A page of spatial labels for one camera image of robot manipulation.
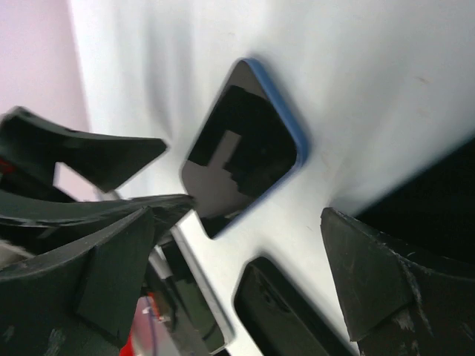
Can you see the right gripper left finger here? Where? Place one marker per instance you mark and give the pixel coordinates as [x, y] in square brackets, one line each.
[78, 299]

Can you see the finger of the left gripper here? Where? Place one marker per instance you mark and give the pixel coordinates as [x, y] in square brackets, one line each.
[38, 226]
[31, 146]

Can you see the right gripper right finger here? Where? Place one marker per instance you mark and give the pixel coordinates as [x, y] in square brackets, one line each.
[396, 298]

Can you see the black phone case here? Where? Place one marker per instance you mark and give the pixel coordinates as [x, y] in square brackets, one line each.
[277, 316]

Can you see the blue-edged black phone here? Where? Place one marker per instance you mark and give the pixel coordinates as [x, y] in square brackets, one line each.
[249, 144]

